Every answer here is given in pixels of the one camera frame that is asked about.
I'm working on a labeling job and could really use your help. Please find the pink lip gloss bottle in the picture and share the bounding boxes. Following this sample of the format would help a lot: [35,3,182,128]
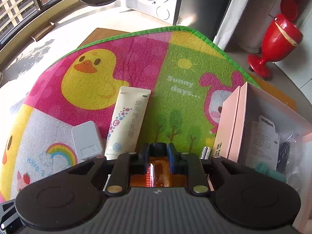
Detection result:
[200,146,211,160]

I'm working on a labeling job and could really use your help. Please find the pink cardboard box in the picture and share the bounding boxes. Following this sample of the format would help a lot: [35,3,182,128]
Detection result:
[208,82,311,232]

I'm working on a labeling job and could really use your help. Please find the white cream tube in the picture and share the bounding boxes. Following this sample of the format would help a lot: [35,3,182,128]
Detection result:
[105,86,151,160]

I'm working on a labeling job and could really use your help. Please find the red trash bin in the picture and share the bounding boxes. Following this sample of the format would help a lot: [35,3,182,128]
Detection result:
[247,0,304,80]

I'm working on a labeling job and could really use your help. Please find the colourful cartoon play mat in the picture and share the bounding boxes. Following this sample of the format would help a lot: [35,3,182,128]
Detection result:
[1,27,254,202]

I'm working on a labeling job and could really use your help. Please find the white power adapter block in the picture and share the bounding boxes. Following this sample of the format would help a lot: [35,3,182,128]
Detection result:
[71,121,104,160]

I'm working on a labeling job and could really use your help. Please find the teal plastic tool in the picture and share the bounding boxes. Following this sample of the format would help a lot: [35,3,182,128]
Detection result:
[255,162,286,183]

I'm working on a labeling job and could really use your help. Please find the white product box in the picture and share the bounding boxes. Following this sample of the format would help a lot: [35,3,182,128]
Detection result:
[239,115,280,170]

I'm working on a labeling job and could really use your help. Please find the amber oil bottle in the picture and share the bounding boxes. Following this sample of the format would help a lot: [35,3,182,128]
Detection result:
[130,157,187,188]

